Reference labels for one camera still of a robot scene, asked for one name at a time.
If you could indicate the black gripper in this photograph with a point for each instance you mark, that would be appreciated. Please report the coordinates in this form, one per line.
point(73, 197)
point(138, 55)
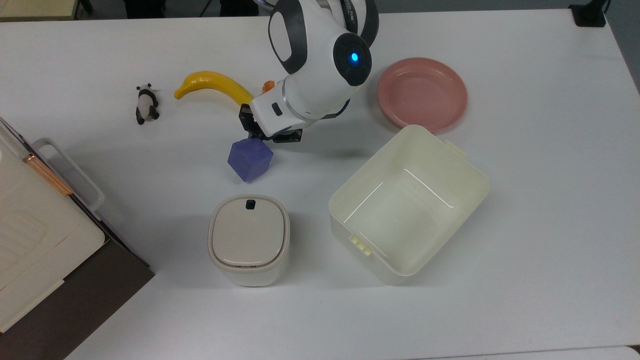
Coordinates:
point(246, 117)

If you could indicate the purple foam cube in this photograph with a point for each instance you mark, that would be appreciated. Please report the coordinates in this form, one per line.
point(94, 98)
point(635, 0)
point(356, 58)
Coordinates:
point(250, 160)

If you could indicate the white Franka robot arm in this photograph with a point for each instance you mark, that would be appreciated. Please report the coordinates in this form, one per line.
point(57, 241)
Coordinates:
point(320, 65)

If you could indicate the pink plastic plate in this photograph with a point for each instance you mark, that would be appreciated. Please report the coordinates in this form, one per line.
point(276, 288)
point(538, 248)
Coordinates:
point(422, 95)

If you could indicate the orange glazed toy bread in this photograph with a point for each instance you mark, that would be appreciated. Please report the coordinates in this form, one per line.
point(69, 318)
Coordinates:
point(268, 86)

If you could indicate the yellow toy banana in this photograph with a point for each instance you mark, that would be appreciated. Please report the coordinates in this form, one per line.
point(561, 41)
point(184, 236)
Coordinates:
point(215, 82)

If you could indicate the panda figurine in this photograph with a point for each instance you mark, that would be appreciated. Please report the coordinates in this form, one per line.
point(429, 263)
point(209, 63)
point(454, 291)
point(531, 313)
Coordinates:
point(146, 105)

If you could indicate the beige lidded trash can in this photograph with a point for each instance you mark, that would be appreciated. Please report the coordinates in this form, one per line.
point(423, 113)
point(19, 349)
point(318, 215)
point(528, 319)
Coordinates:
point(248, 240)

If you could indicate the cream open storage bin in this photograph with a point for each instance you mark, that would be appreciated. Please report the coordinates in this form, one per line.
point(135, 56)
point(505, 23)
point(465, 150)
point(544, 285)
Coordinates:
point(405, 215)

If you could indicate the cream toy microwave box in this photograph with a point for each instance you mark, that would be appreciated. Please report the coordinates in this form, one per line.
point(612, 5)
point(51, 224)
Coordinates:
point(35, 235)

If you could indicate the black table clamp base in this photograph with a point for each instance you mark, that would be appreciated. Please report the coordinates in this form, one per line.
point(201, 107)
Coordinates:
point(590, 14)

